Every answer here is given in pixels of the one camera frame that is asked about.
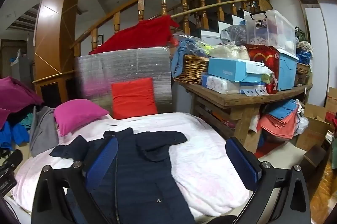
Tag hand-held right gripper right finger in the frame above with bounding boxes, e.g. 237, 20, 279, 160
226, 137, 312, 224

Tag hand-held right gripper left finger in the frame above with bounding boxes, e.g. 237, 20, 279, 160
31, 136, 119, 224

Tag navy blue jacket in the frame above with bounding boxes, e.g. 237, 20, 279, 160
50, 128, 195, 224

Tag beige leather sofa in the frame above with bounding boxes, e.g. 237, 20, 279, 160
8, 144, 33, 161

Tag white pink fluffy blanket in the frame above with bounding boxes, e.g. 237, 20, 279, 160
12, 111, 253, 219

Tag bright blue garment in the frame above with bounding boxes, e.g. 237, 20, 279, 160
0, 121, 29, 151

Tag stack of salmon cloths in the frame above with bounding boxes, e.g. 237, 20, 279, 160
258, 111, 299, 140

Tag magenta pillow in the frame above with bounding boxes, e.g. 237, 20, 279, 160
54, 99, 110, 137

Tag grey jacket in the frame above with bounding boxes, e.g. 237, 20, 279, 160
29, 106, 60, 157

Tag teal garment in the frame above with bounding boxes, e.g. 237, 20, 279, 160
20, 114, 35, 128

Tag black garment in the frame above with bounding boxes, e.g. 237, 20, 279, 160
8, 106, 36, 123

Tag wooden table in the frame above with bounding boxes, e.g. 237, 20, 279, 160
175, 79, 314, 153

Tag folded blue cloths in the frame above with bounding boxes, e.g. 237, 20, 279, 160
269, 100, 298, 119

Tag red orange cushion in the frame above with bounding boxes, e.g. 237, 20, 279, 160
111, 77, 158, 120

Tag white plastic bag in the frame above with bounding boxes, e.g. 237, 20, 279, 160
295, 116, 308, 135

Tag small blue white boxes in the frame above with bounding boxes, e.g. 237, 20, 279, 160
239, 82, 267, 96

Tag open cardboard box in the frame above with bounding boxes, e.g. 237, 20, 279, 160
296, 103, 332, 152

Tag magenta garment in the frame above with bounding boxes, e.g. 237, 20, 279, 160
0, 76, 44, 130

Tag white tissue pack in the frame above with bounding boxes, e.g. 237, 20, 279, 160
201, 75, 241, 94

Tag light blue cardboard box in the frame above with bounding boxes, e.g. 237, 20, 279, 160
207, 57, 274, 82

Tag wooden cabinet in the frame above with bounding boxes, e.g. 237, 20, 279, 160
33, 70, 79, 106

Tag blue storage bin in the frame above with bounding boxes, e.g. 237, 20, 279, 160
275, 46, 299, 91

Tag silver foil mat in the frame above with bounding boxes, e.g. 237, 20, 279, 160
74, 46, 173, 109

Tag large wicker basket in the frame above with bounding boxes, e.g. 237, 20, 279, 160
172, 54, 211, 85

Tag grey cabinet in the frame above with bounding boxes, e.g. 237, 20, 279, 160
11, 54, 35, 82

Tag tall cardboard box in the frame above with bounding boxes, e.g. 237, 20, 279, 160
325, 87, 337, 122

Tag red gift box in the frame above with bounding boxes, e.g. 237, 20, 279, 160
245, 44, 280, 94

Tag beige filled plastic bag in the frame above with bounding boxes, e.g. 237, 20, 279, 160
209, 41, 250, 61

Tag small wicker basket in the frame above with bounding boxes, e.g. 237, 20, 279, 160
296, 62, 311, 74

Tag neon yellow cloth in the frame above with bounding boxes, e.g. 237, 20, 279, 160
196, 41, 214, 56

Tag dark blue cloth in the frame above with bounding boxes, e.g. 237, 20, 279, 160
296, 48, 314, 64

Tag light blue cloth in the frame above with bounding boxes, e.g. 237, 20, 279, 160
171, 39, 201, 77

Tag dark filled plastic bag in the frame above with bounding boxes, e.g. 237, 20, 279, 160
221, 25, 248, 46

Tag white box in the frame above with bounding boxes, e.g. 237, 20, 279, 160
201, 29, 224, 42

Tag red cloth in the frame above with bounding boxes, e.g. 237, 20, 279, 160
89, 16, 180, 55

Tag clear plastic storage box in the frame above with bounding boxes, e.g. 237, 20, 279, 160
244, 10, 297, 51

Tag green plant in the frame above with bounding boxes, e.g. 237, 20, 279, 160
295, 27, 307, 43

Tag curved wooden column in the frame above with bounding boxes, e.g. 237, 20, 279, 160
33, 0, 94, 80

